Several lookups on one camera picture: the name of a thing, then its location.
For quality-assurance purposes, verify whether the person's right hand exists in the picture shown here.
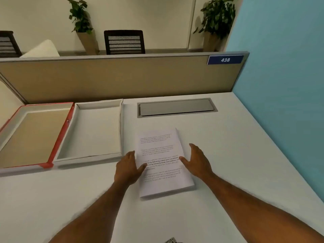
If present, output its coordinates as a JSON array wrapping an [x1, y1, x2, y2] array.
[[178, 143, 216, 181]]

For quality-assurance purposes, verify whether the white cardboard box tray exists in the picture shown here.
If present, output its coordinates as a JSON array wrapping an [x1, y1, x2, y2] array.
[[52, 99, 125, 166]]

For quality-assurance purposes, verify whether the person's right forearm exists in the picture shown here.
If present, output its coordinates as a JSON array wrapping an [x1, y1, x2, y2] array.
[[202, 173, 324, 243]]

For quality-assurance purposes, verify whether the black slatted chair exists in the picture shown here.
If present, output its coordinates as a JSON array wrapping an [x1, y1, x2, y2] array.
[[104, 30, 146, 55], [0, 31, 23, 58]]

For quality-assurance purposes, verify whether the white cushion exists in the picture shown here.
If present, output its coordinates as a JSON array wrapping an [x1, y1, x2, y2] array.
[[20, 39, 61, 58]]

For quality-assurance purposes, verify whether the stack of printed white paper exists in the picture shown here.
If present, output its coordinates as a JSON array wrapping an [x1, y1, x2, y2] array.
[[135, 128, 195, 199]]

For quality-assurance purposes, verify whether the grey desk cable port cover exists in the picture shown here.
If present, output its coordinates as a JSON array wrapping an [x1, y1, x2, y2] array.
[[137, 98, 218, 118]]

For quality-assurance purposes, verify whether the red-edged cardboard box tray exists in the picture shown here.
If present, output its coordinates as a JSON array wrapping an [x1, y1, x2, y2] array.
[[0, 102, 75, 175]]

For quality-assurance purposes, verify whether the person's left hand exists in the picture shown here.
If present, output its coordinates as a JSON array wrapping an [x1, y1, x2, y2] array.
[[114, 150, 148, 186]]

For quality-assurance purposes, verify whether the person's left forearm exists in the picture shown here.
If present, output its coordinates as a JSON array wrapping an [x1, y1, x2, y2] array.
[[48, 181, 134, 243]]

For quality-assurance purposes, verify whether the small green leafy plant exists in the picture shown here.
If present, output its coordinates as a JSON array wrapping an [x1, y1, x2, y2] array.
[[64, 0, 94, 35]]

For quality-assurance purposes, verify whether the beige planter pot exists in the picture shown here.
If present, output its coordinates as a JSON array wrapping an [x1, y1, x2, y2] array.
[[202, 31, 222, 52], [76, 30, 100, 56]]

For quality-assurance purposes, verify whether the large green leafy plant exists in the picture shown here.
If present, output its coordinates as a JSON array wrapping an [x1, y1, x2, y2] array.
[[193, 0, 239, 40]]

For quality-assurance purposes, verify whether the beige desk partition panel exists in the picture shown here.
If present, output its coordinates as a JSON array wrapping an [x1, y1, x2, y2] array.
[[0, 51, 250, 104]]

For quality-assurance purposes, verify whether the blue number label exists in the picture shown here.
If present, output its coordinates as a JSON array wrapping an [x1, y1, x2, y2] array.
[[207, 55, 245, 65]]

